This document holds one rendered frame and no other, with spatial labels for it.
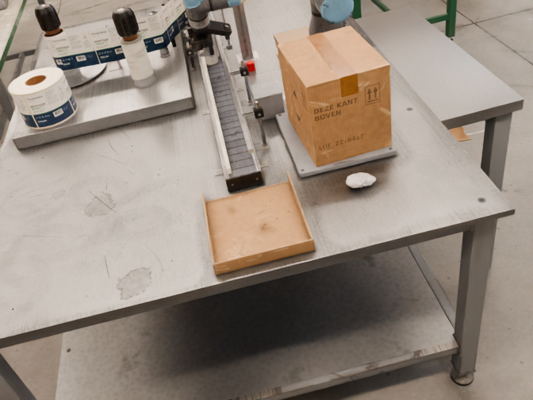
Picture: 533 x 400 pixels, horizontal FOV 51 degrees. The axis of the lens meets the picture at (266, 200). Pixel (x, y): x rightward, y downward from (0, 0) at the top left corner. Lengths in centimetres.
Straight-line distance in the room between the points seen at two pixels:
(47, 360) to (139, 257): 114
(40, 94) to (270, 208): 98
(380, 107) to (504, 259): 116
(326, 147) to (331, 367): 75
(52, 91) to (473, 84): 147
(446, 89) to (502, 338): 95
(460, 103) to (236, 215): 84
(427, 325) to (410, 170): 62
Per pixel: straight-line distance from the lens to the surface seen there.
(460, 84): 206
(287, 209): 155
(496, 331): 233
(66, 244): 170
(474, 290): 177
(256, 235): 149
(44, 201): 191
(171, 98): 213
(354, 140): 165
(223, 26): 214
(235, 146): 176
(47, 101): 216
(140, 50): 220
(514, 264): 256
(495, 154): 209
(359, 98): 159
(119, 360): 216
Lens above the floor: 185
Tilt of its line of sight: 39 degrees down
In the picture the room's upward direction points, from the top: 12 degrees counter-clockwise
